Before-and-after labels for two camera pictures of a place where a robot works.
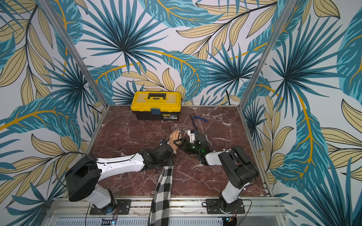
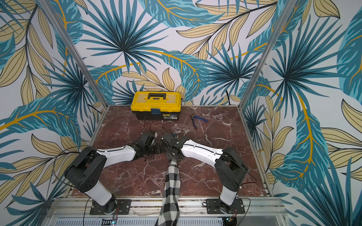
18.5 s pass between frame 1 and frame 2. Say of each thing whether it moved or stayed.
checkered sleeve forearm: moved
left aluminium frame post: stayed
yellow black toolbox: stayed
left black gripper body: moved
